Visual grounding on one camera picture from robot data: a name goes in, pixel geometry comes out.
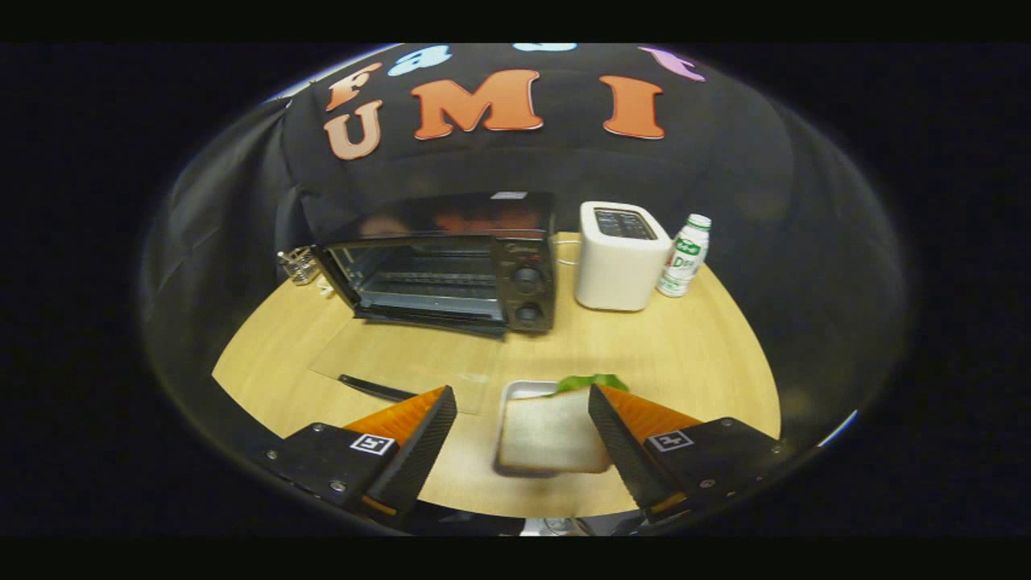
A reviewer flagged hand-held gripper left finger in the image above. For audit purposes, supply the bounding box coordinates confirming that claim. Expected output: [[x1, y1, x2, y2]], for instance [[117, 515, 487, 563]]
[[258, 385, 458, 528]]

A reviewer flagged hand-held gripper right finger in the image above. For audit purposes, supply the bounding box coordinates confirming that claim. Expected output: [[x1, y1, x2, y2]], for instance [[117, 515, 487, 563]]
[[588, 383, 794, 524]]

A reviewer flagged sandwich with lettuce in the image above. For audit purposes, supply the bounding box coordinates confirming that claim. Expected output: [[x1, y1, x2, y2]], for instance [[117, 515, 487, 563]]
[[498, 373, 631, 474]]

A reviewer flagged black toaster oven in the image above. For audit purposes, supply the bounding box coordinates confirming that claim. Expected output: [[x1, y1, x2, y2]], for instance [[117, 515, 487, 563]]
[[310, 192, 558, 416]]

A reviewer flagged white pop-up toaster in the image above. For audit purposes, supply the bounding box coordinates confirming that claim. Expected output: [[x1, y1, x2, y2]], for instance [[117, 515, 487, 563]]
[[575, 201, 673, 313]]

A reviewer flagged white rectangular tray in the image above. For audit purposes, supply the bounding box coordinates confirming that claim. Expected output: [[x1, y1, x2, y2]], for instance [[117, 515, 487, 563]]
[[493, 380, 565, 476]]

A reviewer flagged white green-label drink bottle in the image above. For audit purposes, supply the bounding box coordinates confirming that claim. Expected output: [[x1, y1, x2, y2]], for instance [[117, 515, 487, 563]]
[[656, 213, 712, 299]]

